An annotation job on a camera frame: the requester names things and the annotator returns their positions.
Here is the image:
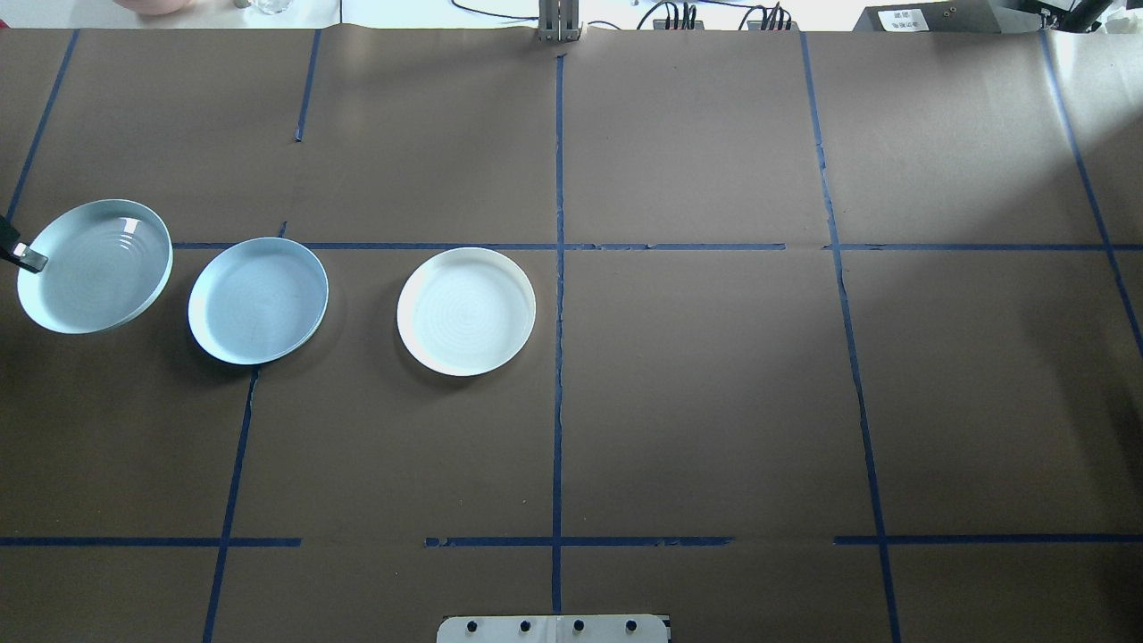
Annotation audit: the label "power strip with black plugs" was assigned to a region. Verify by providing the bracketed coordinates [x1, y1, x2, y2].
[739, 2, 796, 32]
[636, 0, 708, 32]

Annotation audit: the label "grey metal post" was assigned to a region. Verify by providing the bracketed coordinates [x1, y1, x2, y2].
[536, 0, 584, 45]

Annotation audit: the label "light blue ribbed plate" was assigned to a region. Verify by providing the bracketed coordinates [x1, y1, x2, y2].
[188, 237, 330, 366]
[17, 199, 173, 336]

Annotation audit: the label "thin black cable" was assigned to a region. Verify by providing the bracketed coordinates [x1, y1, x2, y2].
[450, 0, 538, 22]

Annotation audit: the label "white ribbed plate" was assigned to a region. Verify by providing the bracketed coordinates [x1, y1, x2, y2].
[396, 247, 538, 378]

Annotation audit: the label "grey box with white label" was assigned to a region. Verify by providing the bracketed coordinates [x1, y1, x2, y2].
[852, 0, 1014, 33]

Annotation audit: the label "white bolted mount base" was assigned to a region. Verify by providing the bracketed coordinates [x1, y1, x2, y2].
[436, 614, 672, 643]

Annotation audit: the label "black device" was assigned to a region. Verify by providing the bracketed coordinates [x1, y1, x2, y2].
[1039, 0, 1119, 34]

